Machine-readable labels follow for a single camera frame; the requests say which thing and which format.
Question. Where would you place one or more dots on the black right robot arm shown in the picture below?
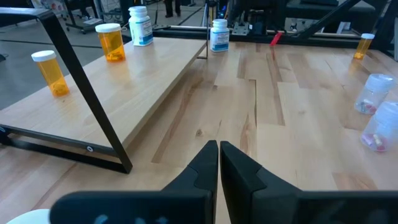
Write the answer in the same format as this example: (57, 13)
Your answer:
(261, 12)

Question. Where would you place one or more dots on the red tape tag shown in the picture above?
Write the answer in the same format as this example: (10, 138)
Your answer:
(276, 39)

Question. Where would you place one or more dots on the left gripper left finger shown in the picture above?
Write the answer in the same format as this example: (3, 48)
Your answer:
(186, 202)

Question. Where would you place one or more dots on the white medicine bottle blue label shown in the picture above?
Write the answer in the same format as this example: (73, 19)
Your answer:
(140, 29)
(219, 37)

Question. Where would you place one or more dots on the wooden shelf black metal frame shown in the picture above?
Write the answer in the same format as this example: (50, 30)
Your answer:
(140, 81)

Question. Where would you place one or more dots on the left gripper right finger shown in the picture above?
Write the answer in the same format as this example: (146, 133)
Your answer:
(264, 202)

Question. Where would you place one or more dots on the clear plastic pill bottle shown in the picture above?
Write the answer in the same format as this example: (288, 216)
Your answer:
(374, 90)

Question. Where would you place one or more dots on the person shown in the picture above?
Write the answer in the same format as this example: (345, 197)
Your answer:
(169, 7)

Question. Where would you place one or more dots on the clear pill bottle green label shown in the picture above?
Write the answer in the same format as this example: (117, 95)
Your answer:
(384, 124)

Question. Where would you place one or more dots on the grey metal mounting plate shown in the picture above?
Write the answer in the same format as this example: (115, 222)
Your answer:
(239, 28)

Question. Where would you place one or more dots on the small orange pill bottle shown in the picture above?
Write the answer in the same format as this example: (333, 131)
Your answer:
(363, 46)
(53, 77)

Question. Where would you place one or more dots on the large orange pill bottle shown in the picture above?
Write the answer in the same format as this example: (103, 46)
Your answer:
(111, 43)

